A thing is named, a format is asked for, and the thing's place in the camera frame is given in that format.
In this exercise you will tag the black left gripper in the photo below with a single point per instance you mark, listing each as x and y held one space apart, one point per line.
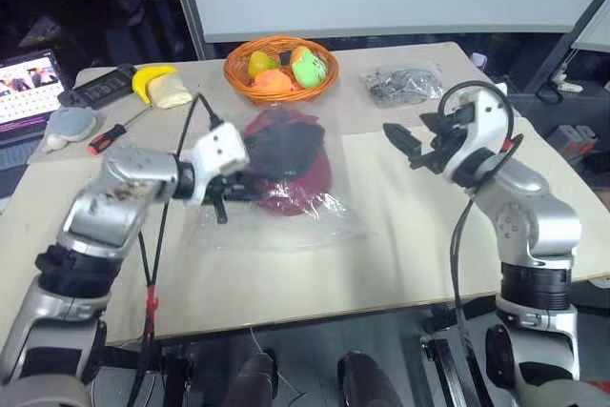
229 188

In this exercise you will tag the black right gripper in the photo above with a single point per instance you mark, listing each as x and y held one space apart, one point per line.
450 140

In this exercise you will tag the clear plastic bag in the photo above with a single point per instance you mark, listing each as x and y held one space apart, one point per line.
286 230

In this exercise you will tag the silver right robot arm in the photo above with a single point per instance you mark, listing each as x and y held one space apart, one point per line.
524 197

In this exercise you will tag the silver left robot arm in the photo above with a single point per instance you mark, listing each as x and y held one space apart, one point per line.
119 188

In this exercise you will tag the plastic bag of grey items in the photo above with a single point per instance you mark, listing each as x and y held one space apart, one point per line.
400 83

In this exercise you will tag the small white object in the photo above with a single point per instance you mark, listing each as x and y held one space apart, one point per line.
479 60

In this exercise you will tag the orange wicker basket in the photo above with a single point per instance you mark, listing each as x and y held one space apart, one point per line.
281 95

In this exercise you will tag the beige bread-like block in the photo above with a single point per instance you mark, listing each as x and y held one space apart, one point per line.
167 90

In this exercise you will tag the yellow green toy fruit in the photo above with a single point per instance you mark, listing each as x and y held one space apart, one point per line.
262 63

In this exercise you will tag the orange peach toy fruit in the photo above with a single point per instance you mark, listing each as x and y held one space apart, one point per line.
301 52

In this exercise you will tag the small black item in basket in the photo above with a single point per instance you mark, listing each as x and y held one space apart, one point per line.
285 58

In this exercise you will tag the grey and red boxes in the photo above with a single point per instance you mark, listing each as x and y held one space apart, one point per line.
574 140

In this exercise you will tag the yellow toy banana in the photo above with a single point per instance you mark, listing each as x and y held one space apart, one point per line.
143 80

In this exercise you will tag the white power strip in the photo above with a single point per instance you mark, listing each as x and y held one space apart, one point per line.
569 83

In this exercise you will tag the black flat device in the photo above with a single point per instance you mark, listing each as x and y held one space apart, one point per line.
100 87

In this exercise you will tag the grey plush toy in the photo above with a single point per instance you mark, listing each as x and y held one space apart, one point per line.
71 123

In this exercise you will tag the dark rounded shape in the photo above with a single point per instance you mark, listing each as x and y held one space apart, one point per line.
367 383
252 383

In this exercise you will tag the open laptop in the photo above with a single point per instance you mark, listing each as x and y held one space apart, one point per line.
24 92

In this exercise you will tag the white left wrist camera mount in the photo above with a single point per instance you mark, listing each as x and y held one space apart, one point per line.
219 147

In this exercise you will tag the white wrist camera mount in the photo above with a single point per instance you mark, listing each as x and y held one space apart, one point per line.
219 147
486 111

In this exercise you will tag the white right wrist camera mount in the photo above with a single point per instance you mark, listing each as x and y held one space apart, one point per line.
486 111

